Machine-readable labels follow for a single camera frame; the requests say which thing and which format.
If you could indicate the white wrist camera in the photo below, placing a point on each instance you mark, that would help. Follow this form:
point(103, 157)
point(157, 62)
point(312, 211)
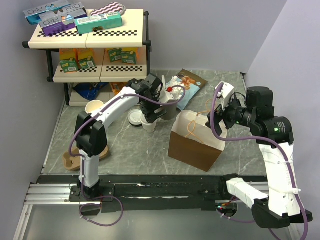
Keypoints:
point(225, 94)
point(166, 97)

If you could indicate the aluminium rail frame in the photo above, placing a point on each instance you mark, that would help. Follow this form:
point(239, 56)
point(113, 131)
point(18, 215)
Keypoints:
point(49, 215)

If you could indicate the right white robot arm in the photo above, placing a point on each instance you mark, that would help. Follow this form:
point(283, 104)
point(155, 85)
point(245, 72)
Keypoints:
point(282, 206)

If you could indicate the purple white wavy pouch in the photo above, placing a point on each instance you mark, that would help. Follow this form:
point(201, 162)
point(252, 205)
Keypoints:
point(110, 8)

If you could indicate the cream checkered shelf rack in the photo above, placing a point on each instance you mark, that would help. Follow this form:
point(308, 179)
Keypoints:
point(134, 33)

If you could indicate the green orange box far left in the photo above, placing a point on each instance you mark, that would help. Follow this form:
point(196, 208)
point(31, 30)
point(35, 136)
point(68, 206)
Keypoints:
point(68, 60)

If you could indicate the brown cardboard cup carrier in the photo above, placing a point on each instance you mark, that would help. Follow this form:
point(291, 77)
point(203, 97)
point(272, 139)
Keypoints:
point(73, 164)

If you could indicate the green orange box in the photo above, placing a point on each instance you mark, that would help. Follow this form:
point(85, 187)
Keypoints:
point(68, 60)
point(114, 54)
point(86, 58)
point(129, 55)

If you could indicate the dark blue snack bag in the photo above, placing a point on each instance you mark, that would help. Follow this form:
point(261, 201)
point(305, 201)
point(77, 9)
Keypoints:
point(89, 91)

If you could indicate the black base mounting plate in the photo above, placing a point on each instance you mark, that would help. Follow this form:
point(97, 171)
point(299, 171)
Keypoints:
point(154, 192)

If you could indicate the light blue nut bag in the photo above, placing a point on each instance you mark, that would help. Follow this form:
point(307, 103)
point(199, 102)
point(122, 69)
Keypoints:
point(192, 84)

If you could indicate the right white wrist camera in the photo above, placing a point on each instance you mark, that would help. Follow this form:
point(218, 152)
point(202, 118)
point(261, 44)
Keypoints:
point(225, 94)

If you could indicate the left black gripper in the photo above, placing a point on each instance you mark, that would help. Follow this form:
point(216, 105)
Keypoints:
point(150, 115)

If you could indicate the blue O-R-O box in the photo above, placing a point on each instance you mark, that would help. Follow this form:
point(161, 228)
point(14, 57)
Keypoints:
point(50, 10)

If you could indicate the purple O-R-O box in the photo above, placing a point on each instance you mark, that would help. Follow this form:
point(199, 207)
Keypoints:
point(61, 23)

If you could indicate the grey straw holder cup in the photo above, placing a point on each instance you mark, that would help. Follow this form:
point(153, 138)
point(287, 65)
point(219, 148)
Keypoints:
point(171, 111)

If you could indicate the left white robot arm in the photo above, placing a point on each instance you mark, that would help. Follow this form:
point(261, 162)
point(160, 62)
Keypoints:
point(91, 128)

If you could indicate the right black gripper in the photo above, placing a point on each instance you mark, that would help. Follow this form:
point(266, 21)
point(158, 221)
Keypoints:
point(224, 114)

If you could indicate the stack of white paper cups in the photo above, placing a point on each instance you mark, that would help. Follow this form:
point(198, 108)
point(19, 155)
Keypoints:
point(93, 105)

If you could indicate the single white paper cup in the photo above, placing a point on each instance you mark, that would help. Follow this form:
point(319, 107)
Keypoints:
point(148, 127)

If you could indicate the brown paper takeout bag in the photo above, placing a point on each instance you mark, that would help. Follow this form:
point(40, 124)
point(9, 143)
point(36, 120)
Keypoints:
point(192, 142)

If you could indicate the teal carton box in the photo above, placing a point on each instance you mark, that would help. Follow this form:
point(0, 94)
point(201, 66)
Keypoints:
point(98, 22)

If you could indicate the stack of white cup lids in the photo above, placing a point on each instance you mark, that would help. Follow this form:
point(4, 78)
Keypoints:
point(134, 117)

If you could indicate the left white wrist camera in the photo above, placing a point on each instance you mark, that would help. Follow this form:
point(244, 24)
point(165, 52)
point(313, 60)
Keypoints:
point(166, 97)

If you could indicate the orange snack bag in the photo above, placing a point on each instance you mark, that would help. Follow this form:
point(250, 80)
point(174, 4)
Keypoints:
point(116, 87)

